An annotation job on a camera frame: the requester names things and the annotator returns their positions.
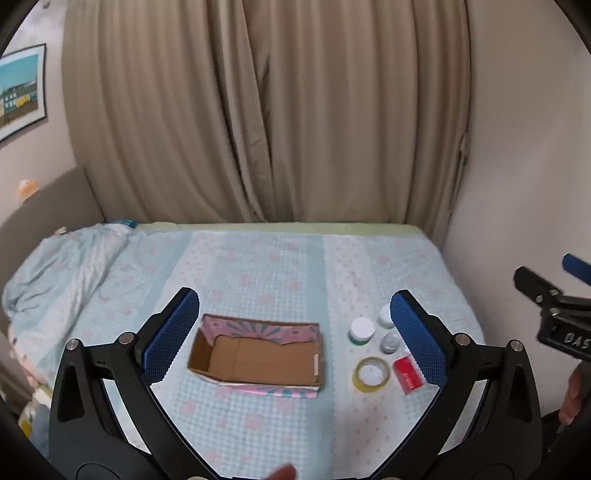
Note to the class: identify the small orange object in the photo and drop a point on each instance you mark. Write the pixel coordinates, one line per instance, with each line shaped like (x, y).
(27, 188)

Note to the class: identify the person's left hand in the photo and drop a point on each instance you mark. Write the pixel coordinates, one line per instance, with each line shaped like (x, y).
(282, 473)

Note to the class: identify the yellow white packet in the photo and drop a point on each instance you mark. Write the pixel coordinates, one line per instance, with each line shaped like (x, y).
(32, 413)

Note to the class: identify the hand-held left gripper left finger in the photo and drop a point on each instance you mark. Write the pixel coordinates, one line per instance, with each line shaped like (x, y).
(171, 339)

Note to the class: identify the yellow tape roll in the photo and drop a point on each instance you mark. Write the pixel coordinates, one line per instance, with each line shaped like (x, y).
(358, 374)

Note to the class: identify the wall poster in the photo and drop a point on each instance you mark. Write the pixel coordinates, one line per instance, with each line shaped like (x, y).
(21, 90)

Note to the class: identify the blue cloth piece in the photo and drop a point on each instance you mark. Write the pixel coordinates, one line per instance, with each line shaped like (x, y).
(123, 223)

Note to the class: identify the light blue patterned bed sheet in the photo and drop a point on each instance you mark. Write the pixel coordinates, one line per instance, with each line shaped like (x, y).
(277, 263)

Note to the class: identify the pink printed cardboard box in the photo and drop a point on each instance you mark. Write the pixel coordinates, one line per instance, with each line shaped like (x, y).
(258, 357)

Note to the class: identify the light blue crumpled blanket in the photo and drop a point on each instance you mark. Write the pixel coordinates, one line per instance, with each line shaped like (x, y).
(55, 272)

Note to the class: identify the pale pink cloth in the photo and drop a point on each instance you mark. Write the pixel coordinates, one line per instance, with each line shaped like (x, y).
(25, 362)

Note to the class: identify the small silver jar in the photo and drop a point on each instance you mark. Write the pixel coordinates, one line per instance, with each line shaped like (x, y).
(390, 344)

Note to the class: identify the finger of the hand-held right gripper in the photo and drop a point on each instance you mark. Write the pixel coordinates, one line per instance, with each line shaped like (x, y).
(576, 265)
(531, 282)

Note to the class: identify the beige curtain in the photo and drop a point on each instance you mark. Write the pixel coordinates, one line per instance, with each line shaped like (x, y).
(231, 115)

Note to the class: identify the white lid round jar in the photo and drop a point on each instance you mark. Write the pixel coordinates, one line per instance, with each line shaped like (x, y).
(361, 328)

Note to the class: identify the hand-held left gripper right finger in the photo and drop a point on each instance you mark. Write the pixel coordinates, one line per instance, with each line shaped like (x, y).
(418, 341)

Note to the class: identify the grey-beige headboard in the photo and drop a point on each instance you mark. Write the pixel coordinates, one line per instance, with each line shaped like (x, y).
(60, 203)

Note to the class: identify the small white bottle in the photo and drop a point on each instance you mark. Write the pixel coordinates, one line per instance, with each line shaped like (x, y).
(385, 317)

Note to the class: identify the red box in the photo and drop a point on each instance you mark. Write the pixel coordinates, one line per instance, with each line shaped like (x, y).
(408, 376)

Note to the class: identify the person's right hand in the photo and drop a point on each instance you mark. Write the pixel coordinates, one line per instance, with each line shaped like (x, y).
(571, 397)

